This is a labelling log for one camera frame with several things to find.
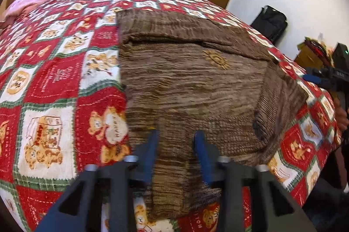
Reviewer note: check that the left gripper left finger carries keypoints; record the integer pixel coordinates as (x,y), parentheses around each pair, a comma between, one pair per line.
(79,208)

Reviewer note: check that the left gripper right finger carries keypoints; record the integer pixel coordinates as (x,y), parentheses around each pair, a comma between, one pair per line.
(271,206)

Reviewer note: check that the brown knitted sweater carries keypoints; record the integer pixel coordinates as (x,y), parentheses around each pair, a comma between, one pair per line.
(181,74)

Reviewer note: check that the person's right hand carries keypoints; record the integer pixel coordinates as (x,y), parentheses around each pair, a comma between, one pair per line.
(340,115)

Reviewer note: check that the wooden desk with drawers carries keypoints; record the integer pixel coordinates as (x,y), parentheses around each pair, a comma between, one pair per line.
(307,58)

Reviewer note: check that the black folded chair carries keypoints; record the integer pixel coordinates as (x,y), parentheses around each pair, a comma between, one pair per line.
(271,23)

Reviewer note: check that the red patchwork bear quilt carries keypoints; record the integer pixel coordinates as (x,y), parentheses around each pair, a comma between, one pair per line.
(61,106)

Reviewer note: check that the pink pillow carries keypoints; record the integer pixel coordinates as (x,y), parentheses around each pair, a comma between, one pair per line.
(18,8)

